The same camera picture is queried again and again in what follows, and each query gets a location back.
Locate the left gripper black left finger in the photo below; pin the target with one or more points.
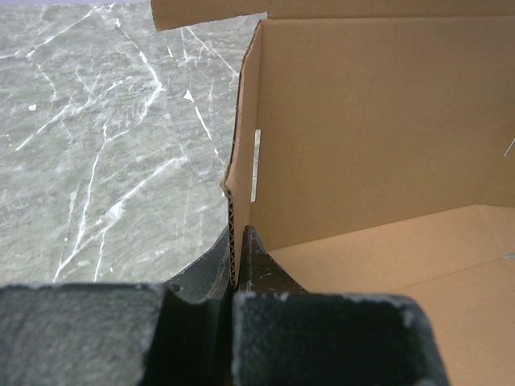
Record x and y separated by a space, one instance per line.
169 333

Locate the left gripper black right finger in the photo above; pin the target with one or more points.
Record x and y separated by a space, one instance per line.
285 335

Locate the brown cardboard box sheet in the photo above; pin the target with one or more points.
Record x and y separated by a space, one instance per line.
373 152

